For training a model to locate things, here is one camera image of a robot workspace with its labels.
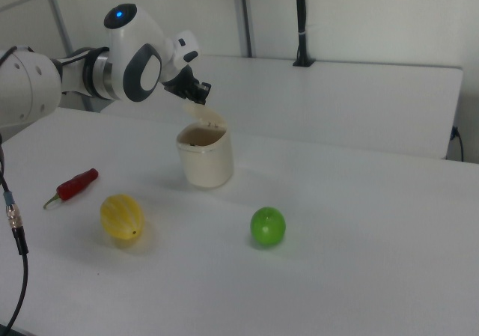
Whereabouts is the cream garbage bin with lid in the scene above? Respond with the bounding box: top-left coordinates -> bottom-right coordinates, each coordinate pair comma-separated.
175,103 -> 235,190

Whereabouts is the yellow striped toy melon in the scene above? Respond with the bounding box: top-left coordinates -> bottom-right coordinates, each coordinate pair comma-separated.
100,194 -> 146,239

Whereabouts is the black pole with base plate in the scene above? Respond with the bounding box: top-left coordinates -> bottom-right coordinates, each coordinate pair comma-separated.
292,0 -> 317,68

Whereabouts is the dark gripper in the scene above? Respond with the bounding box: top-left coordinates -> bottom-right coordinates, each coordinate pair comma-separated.
163,64 -> 211,105

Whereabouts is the thin black cable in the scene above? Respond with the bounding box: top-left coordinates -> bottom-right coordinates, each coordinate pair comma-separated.
450,125 -> 466,162

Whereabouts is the green toy apple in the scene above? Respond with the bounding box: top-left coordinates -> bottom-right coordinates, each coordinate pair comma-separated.
249,206 -> 287,245

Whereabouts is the black cable with metal connector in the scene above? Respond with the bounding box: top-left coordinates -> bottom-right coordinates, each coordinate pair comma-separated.
0,133 -> 30,336

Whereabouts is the red toy chili pepper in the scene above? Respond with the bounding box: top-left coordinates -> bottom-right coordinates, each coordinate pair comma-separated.
43,168 -> 100,210

